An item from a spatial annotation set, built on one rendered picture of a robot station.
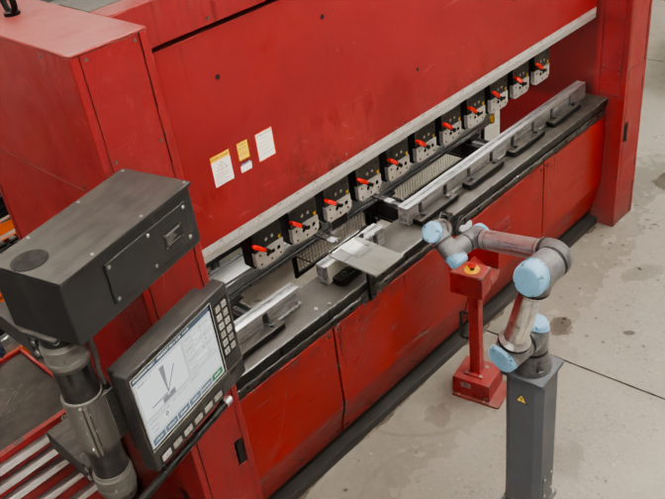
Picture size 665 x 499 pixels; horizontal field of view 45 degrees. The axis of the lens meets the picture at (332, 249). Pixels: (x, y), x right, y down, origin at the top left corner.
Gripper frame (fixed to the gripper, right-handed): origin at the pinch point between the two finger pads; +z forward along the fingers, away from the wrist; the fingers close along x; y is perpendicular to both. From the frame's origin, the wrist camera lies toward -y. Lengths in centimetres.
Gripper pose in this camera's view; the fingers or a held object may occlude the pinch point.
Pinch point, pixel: (455, 227)
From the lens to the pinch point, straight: 328.3
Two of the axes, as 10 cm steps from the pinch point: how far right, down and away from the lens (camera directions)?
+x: -8.8, -3.0, 3.7
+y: 2.2, -9.4, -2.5
